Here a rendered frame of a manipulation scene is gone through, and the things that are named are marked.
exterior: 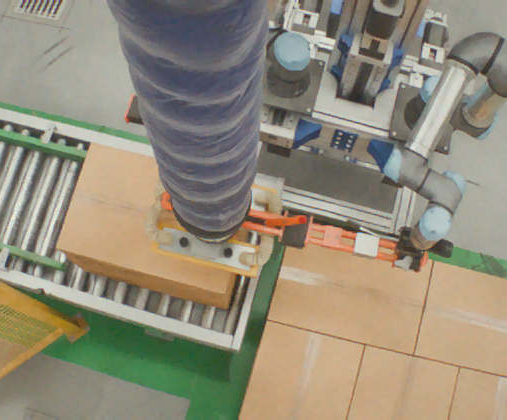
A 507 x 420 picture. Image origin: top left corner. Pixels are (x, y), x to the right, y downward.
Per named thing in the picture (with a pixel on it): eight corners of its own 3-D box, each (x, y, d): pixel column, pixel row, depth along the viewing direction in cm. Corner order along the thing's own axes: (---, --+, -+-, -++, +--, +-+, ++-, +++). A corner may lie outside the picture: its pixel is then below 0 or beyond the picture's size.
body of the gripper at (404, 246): (397, 230, 186) (407, 218, 175) (425, 237, 186) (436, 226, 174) (392, 255, 184) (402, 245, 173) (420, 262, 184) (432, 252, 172)
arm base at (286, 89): (272, 56, 230) (274, 42, 220) (314, 66, 229) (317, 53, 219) (261, 92, 226) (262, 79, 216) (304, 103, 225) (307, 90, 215)
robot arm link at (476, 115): (455, 97, 214) (505, 28, 161) (493, 119, 212) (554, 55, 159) (441, 126, 213) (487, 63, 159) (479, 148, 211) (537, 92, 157)
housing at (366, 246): (350, 256, 195) (353, 252, 191) (355, 234, 197) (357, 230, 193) (373, 261, 195) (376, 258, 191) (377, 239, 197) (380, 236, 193)
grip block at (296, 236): (277, 244, 196) (278, 239, 191) (284, 213, 199) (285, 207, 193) (304, 250, 196) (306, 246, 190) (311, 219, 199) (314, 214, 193)
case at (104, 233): (82, 270, 256) (55, 248, 218) (111, 178, 268) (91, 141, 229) (227, 310, 253) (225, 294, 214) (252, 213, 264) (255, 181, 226)
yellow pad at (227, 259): (150, 252, 205) (148, 248, 200) (158, 222, 208) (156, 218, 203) (256, 278, 203) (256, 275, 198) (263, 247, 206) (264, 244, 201)
